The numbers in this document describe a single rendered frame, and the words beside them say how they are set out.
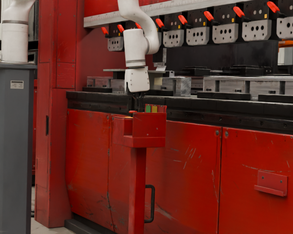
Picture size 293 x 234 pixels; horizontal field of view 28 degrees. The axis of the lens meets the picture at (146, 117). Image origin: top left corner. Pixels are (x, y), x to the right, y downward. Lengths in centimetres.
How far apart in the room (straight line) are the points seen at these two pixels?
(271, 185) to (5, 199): 122
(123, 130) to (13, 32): 67
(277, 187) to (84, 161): 162
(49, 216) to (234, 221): 171
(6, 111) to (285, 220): 131
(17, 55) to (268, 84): 112
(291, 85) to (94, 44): 184
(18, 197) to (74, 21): 143
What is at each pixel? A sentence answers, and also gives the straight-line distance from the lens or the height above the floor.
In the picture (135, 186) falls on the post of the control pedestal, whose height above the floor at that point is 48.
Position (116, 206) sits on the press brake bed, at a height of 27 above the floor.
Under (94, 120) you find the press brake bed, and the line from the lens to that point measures 336.
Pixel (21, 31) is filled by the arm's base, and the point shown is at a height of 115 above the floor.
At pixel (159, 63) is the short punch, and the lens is 304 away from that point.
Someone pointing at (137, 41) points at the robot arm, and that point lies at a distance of 246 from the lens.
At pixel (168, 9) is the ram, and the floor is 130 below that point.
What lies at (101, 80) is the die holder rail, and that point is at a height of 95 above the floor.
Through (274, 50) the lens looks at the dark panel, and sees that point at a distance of 311.
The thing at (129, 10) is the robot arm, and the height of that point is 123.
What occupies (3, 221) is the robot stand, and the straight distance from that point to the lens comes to 276.
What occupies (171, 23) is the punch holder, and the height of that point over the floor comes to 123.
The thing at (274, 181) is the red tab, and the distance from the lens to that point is 216.
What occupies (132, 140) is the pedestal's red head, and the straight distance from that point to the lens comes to 244.
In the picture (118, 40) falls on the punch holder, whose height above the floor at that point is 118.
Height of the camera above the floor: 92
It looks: 3 degrees down
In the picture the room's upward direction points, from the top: 2 degrees clockwise
